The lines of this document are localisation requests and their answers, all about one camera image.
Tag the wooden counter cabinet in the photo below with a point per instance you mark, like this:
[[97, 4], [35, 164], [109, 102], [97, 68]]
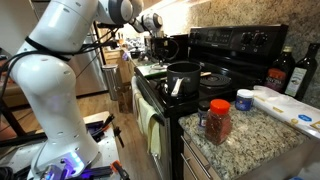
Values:
[[200, 166]]

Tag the small jar with black lid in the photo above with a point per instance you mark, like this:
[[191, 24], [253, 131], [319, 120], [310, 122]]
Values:
[[202, 113]]

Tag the pale yellow kitchen towel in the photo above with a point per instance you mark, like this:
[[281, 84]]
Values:
[[146, 116]]

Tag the black cooking pot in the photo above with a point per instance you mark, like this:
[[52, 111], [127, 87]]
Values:
[[183, 81]]

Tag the wooden utensil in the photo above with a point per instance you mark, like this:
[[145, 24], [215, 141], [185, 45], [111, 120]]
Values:
[[206, 74]]

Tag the dark bottle with white label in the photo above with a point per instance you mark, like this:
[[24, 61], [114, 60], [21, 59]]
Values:
[[301, 78]]

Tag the spice jar with orange lid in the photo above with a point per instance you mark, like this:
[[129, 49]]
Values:
[[218, 123]]

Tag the blue jar with white lid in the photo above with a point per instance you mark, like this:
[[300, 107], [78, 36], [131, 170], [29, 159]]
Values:
[[244, 100]]

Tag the silver trash can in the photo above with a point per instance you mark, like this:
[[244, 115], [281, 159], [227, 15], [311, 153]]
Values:
[[110, 81]]

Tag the stainless steel refrigerator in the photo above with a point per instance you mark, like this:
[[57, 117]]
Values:
[[90, 73]]

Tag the white plastic package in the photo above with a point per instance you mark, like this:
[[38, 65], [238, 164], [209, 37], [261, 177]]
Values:
[[286, 106]]

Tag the black electric stove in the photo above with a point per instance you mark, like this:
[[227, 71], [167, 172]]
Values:
[[216, 60]]

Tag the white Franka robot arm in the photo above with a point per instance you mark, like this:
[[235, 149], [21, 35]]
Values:
[[50, 93]]

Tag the small black background pot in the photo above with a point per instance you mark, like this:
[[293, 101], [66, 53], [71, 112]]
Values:
[[135, 53]]

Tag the orange black clamp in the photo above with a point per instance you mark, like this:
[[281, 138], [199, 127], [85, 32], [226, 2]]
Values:
[[107, 121], [119, 168]]

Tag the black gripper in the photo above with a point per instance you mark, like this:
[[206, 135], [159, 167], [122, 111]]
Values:
[[160, 46]]

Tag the green white cutting board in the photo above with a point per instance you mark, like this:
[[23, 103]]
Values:
[[150, 70]]

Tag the dark bottle with orange label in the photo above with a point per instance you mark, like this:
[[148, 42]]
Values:
[[279, 75]]

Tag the black coil burner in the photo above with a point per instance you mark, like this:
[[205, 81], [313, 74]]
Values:
[[215, 80]]

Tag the blue tool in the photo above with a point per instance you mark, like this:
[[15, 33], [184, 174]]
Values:
[[95, 128]]

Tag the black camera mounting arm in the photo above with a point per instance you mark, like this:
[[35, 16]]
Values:
[[106, 44]]

